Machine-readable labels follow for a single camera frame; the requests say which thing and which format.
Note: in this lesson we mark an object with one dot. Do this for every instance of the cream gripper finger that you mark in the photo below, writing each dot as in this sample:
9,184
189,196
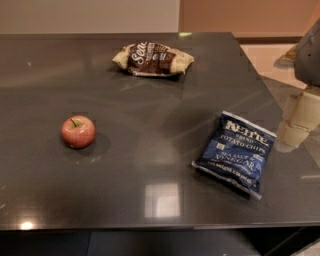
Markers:
302,111
289,137

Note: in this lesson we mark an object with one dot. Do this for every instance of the blue Kettle chip bag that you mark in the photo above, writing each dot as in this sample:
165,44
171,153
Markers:
237,153

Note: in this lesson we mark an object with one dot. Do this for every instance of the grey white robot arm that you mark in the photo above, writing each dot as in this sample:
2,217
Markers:
307,61

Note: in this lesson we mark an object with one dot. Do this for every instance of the brown and tan snack bag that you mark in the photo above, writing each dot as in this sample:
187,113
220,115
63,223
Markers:
152,59

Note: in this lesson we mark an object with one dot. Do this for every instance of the red apple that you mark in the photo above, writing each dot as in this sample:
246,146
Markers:
78,131

